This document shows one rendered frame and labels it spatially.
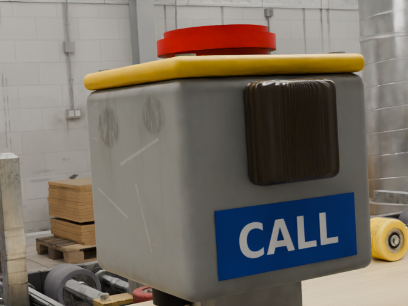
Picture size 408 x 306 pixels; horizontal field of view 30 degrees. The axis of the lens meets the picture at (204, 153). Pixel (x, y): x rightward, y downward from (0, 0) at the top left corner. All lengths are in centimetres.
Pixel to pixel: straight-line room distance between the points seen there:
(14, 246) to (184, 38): 114
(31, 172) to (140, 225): 751
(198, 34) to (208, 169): 5
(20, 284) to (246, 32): 116
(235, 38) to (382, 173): 449
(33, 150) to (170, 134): 753
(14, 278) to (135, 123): 114
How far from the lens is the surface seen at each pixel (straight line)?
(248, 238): 22
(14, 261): 136
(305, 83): 22
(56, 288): 184
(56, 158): 782
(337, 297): 125
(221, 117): 22
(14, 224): 136
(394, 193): 211
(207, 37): 24
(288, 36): 930
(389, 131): 468
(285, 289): 26
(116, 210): 25
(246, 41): 24
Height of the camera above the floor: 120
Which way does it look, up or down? 3 degrees down
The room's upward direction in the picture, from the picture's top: 3 degrees counter-clockwise
